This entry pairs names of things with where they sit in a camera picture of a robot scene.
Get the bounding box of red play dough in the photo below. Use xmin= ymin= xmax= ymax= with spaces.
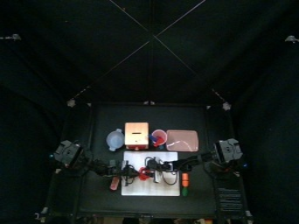
xmin=137 ymin=167 xmax=152 ymax=182

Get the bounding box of small wooden drawer box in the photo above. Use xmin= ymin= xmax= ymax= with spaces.
xmin=124 ymin=122 xmax=151 ymax=151

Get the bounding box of pale blue plastic bowl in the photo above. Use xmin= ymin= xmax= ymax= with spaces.
xmin=105 ymin=129 xmax=127 ymax=152

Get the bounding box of red toy sausage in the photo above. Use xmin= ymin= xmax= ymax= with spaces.
xmin=109 ymin=176 xmax=120 ymax=192

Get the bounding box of orange toy carrot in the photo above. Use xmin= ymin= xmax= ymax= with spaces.
xmin=180 ymin=172 xmax=191 ymax=197

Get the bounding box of red toy utensil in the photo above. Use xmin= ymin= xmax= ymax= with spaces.
xmin=153 ymin=136 xmax=165 ymax=148

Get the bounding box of pink square plastic tray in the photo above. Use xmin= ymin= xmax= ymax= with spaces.
xmin=165 ymin=129 xmax=200 ymax=152

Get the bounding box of pink plastic cup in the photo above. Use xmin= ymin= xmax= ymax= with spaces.
xmin=151 ymin=129 xmax=168 ymax=148

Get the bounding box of white printed label sheet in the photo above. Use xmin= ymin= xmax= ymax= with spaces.
xmin=216 ymin=186 xmax=244 ymax=214

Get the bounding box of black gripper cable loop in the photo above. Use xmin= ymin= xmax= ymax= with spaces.
xmin=160 ymin=171 xmax=180 ymax=186

